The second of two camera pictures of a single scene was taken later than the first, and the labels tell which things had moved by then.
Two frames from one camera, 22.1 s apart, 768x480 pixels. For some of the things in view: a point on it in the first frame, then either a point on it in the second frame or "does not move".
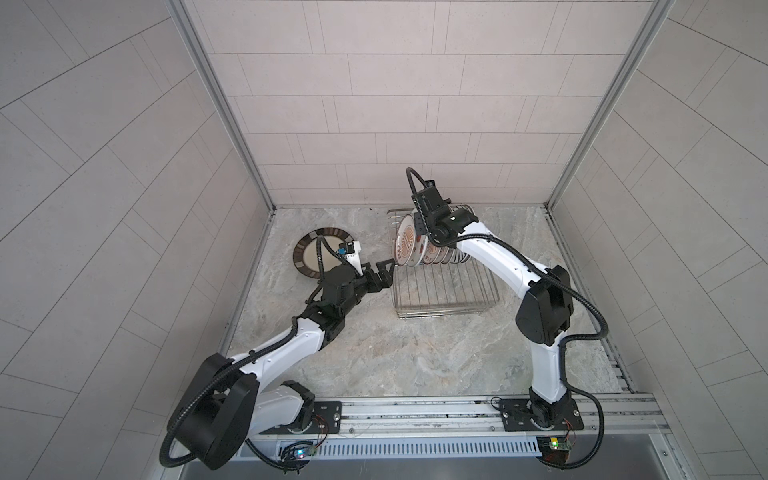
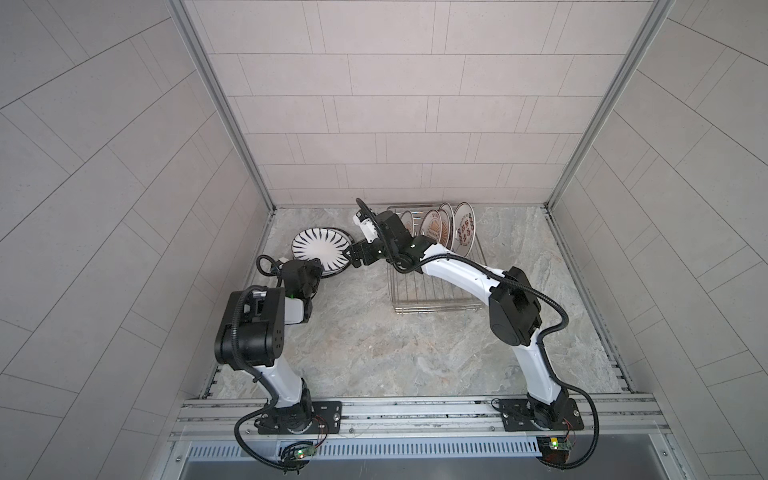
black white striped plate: x=454 y=255 to x=325 y=244
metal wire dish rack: x=430 y=290 does not move
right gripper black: x=419 y=216 to x=368 y=256
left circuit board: x=304 y=452 does not move
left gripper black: x=385 y=283 to x=307 y=265
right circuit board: x=554 y=450 does not move
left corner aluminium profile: x=225 y=97 does not move
